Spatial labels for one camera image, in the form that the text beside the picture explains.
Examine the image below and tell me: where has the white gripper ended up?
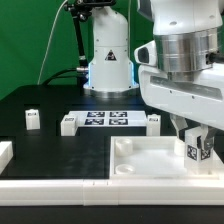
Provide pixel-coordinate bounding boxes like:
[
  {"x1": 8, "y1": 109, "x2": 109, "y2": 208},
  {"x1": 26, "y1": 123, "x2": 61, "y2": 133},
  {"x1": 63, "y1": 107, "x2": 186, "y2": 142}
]
[{"x1": 138, "y1": 63, "x2": 224, "y2": 157}]

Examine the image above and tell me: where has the white square table top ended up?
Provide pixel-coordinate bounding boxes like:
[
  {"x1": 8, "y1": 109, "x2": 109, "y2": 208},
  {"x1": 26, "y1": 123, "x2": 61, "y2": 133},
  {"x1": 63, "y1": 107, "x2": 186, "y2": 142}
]
[{"x1": 109, "y1": 136, "x2": 224, "y2": 179}]

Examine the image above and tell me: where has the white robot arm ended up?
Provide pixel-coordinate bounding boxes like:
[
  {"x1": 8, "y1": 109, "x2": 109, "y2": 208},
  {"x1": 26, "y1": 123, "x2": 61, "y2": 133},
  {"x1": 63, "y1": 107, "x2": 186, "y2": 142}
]
[{"x1": 84, "y1": 0, "x2": 224, "y2": 156}]

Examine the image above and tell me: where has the white marker plate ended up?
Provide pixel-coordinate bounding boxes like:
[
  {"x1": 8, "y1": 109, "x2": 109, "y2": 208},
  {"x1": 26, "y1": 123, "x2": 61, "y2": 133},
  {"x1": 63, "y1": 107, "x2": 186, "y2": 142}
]
[{"x1": 69, "y1": 110, "x2": 146, "y2": 127}]

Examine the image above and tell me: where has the white U-shaped fence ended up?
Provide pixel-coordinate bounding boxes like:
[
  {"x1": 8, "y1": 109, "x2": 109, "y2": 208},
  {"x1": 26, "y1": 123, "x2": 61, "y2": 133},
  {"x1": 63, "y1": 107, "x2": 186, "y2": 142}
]
[{"x1": 0, "y1": 140, "x2": 224, "y2": 206}]

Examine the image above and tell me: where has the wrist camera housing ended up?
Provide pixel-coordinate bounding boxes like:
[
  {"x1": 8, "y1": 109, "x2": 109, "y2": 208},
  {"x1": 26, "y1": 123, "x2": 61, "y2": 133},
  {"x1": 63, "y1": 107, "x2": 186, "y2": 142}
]
[{"x1": 134, "y1": 41, "x2": 157, "y2": 67}]

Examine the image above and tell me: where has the black cable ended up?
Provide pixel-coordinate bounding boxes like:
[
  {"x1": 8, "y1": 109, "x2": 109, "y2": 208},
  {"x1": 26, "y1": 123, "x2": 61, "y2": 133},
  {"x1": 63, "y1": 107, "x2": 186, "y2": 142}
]
[{"x1": 42, "y1": 68, "x2": 88, "y2": 86}]

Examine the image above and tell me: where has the black camera stand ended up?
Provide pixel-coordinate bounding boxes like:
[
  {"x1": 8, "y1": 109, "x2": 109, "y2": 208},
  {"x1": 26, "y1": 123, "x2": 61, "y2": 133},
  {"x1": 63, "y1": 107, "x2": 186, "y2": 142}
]
[{"x1": 64, "y1": 0, "x2": 116, "y2": 87}]

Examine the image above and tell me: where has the white cable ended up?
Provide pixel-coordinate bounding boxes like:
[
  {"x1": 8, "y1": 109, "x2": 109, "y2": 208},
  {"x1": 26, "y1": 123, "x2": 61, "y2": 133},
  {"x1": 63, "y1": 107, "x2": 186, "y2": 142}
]
[{"x1": 37, "y1": 0, "x2": 69, "y2": 86}]

